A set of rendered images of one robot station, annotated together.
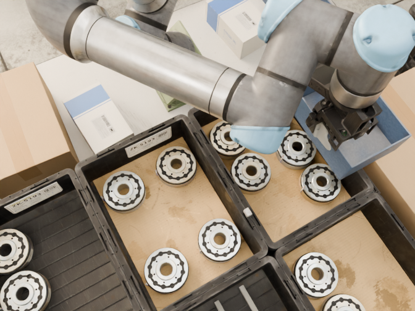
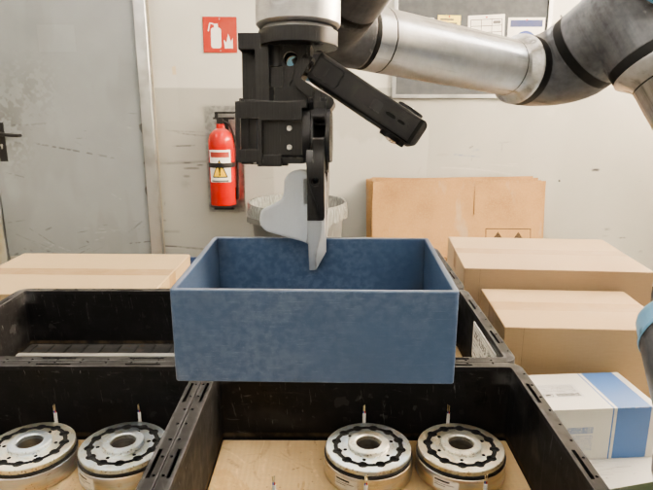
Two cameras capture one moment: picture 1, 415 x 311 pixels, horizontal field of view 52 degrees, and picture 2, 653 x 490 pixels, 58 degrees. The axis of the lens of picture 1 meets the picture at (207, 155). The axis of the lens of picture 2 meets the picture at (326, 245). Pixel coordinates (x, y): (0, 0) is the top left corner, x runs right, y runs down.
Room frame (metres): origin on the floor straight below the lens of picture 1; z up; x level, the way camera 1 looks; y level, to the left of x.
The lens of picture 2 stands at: (0.72, -0.64, 1.26)
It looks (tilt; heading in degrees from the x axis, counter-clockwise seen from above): 14 degrees down; 126
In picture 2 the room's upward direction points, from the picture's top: straight up
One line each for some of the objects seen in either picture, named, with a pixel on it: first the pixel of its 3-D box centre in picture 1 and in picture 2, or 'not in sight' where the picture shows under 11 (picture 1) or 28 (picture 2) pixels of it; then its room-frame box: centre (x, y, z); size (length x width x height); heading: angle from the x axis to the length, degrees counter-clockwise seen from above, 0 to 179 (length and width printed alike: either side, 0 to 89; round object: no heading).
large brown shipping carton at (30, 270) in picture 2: not in sight; (84, 315); (-0.42, 0.02, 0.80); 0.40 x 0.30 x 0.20; 35
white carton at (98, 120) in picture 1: (100, 123); (576, 414); (0.53, 0.32, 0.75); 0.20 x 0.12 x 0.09; 40
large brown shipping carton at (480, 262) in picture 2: not in sight; (535, 292); (0.32, 0.76, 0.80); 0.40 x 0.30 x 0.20; 32
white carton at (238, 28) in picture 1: (237, 22); not in sight; (0.96, -0.05, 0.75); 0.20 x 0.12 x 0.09; 42
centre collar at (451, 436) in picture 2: (229, 136); (461, 444); (0.48, -0.05, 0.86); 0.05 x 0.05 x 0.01
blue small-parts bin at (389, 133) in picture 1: (346, 118); (318, 300); (0.44, -0.28, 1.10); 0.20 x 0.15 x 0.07; 35
